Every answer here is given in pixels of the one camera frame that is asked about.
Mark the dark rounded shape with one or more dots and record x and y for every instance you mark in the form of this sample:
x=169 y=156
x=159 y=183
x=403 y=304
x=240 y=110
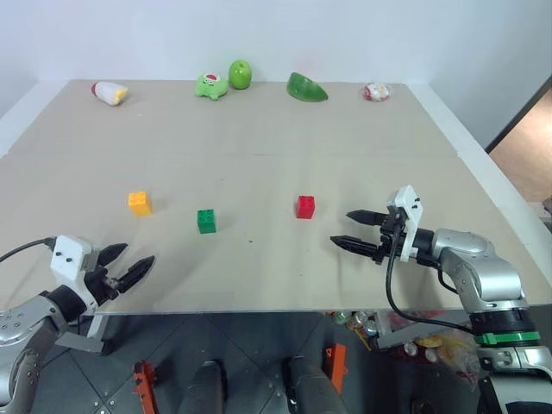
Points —
x=205 y=388
x=312 y=386

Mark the green toy apple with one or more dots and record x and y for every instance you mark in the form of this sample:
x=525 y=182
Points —
x=240 y=75

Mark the orange and black clamp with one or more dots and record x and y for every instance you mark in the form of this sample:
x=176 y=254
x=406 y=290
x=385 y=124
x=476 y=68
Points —
x=142 y=384
x=337 y=366

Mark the red toy building block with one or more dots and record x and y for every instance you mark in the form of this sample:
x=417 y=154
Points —
x=305 y=207

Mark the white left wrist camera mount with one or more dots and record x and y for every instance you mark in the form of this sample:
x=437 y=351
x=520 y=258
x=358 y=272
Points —
x=67 y=255

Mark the colourful snack packet pile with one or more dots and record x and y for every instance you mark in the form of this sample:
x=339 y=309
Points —
x=448 y=349

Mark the white and yellow toy bottle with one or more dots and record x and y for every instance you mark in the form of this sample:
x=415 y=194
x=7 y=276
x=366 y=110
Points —
x=108 y=92

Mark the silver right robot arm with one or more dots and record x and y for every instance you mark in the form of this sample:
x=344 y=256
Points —
x=487 y=267

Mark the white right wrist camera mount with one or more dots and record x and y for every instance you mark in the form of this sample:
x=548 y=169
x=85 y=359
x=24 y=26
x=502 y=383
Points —
x=407 y=207

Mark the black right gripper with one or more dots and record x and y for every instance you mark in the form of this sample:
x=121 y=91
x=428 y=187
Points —
x=390 y=241

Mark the grey table clamp bracket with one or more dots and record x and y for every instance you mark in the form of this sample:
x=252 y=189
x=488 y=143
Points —
x=409 y=334
x=84 y=343

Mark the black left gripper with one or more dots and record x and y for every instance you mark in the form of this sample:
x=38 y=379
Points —
x=101 y=284

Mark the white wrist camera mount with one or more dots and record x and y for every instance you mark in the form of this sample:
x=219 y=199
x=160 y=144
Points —
x=407 y=207
x=67 y=255

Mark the beige table cover sheet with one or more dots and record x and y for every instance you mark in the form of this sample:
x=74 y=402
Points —
x=259 y=267
x=259 y=125

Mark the green toy building block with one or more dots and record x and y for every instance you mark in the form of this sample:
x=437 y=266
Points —
x=206 y=221

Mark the green frog plush toy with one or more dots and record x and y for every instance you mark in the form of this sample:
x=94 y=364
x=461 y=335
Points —
x=210 y=87

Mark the yellow toy building block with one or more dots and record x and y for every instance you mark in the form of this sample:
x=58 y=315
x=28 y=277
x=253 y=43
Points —
x=139 y=204

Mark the red and white toy ball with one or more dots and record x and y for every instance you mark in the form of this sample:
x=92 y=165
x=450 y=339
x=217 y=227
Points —
x=377 y=92

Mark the dark door frame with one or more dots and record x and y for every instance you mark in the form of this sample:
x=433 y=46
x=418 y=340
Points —
x=524 y=108

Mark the green toy fruit slice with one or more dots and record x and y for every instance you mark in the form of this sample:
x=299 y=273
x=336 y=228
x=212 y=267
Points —
x=304 y=89

